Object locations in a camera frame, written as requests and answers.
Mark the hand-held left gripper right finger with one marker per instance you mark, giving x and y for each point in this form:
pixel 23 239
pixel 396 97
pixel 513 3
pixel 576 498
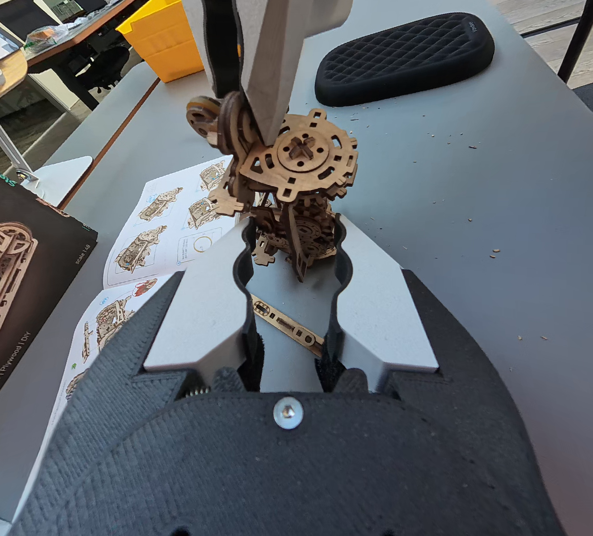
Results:
pixel 380 313

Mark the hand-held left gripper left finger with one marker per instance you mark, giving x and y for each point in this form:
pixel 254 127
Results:
pixel 204 313

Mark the wooden gear puzzle model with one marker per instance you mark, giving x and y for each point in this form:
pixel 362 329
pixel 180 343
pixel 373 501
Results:
pixel 305 235

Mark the wooden gear disc assembly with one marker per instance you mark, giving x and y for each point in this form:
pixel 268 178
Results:
pixel 301 161

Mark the brown wooden desk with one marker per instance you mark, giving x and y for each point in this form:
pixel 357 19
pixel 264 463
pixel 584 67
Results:
pixel 116 11

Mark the grey desk with brown edge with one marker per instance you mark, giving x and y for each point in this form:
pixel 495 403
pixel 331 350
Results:
pixel 106 119

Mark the yellow plastic bin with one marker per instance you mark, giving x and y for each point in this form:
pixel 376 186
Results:
pixel 162 45

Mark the flat wooden strip with holes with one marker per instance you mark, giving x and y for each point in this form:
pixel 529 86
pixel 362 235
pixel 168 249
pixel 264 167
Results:
pixel 287 325

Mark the instruction booklet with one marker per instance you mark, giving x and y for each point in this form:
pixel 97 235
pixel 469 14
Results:
pixel 153 230

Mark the black quilted wrist rest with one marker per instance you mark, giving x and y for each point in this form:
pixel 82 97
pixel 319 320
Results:
pixel 403 59

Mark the black office chair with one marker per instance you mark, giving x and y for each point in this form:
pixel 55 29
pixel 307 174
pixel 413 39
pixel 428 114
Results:
pixel 109 63

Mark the clear plastic bag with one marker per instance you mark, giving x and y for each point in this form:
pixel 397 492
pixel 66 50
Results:
pixel 44 38

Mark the black product box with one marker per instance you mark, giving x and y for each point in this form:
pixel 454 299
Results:
pixel 46 267

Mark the light wooden table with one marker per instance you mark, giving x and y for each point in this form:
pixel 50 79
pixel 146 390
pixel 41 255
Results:
pixel 14 68

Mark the white rounded board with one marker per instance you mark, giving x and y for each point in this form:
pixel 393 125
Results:
pixel 65 179

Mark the black stand pole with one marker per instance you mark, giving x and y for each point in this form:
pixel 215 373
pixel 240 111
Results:
pixel 579 31

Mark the black mesh chair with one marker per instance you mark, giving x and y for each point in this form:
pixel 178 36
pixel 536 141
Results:
pixel 584 98

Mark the silver metal bracket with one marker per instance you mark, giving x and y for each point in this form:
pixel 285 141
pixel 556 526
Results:
pixel 28 177

